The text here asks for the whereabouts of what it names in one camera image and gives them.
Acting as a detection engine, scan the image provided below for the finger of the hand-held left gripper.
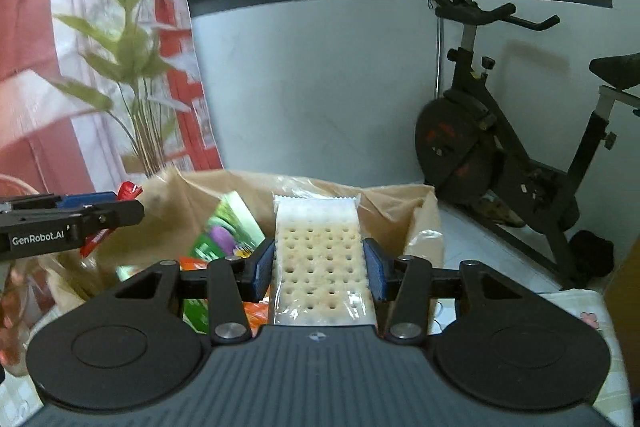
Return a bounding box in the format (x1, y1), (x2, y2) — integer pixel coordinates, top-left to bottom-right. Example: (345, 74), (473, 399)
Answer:
(0, 190), (119, 214)
(65, 199), (146, 241)

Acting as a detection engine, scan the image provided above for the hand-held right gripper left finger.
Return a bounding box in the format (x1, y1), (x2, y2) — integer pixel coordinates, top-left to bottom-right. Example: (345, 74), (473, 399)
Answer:
(115, 238), (277, 345)

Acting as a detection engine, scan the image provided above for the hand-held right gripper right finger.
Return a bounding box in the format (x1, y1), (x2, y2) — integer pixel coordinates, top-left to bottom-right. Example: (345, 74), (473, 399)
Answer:
(362, 237), (539, 344)

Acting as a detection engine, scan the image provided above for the red snack packet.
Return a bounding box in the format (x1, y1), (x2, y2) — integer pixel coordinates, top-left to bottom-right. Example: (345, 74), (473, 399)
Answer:
(80, 181), (145, 258)

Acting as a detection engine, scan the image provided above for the cardboard box with plastic liner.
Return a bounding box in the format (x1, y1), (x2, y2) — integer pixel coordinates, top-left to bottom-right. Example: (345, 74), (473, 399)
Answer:
(36, 167), (446, 339)

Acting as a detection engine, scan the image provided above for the clear cracker packet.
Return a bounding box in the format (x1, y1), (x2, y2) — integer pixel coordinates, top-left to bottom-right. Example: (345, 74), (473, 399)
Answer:
(267, 193), (381, 328)

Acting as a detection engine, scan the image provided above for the orange snack packet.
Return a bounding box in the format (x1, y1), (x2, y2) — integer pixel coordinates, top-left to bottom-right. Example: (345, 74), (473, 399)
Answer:
(178, 257), (274, 339)

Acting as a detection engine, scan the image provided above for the black exercise bike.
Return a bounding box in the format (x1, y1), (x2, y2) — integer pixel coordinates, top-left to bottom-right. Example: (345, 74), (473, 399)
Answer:
(385, 0), (640, 291)

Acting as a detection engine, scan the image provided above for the metal pole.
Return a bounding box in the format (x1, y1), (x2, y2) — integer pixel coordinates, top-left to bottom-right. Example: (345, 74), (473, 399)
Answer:
(436, 19), (445, 98)

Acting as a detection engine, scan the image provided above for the wooden panel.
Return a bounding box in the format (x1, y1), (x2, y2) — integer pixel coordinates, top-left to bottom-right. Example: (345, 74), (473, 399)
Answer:
(602, 237), (640, 427)

